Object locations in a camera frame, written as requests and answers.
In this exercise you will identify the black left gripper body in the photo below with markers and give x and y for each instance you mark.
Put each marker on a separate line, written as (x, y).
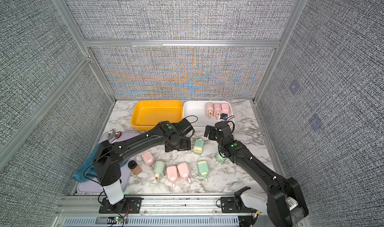
(182, 144)

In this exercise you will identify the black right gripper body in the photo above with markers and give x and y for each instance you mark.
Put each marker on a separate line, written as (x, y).
(213, 134)

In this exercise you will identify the white plastic storage box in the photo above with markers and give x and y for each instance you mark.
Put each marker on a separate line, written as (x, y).
(195, 112)

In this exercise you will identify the pink pencil sharpener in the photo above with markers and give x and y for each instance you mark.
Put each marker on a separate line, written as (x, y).
(225, 108)

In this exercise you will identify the yellow plastic storage box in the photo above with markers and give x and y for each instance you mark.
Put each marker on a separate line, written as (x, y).
(147, 114)

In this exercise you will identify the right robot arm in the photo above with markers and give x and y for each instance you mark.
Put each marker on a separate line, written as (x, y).
(286, 205)

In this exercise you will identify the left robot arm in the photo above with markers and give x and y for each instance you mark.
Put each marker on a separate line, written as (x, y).
(154, 137)

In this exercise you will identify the green sharpener upper centre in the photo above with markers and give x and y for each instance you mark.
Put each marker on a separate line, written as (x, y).
(198, 147)

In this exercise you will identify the green sharpener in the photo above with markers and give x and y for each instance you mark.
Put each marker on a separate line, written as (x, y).
(203, 170)
(159, 170)
(198, 147)
(219, 159)

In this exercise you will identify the green sharpener right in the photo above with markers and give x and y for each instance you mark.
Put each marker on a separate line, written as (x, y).
(219, 159)

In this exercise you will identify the green sharpener lower left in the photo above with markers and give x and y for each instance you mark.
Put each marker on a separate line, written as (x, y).
(159, 170)

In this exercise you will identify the green sharpener lower centre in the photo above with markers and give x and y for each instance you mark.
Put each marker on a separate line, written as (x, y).
(203, 170)

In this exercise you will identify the small brown jar black lid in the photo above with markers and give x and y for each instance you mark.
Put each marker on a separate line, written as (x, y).
(134, 167)

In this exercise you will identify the red spoon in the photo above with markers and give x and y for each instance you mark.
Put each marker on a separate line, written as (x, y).
(117, 135)

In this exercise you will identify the silver metal spoon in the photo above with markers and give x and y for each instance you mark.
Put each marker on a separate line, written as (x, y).
(111, 135)

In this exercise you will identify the teal cloth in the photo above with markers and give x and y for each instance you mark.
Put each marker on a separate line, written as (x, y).
(84, 170)

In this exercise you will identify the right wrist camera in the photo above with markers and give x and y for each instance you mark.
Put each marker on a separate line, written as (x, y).
(224, 117)

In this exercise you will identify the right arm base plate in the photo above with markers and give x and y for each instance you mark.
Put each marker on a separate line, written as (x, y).
(228, 206)

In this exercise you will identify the aluminium front rail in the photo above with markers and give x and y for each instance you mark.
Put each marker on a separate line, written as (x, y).
(168, 210)

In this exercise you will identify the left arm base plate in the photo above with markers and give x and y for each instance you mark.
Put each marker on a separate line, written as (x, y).
(127, 205)

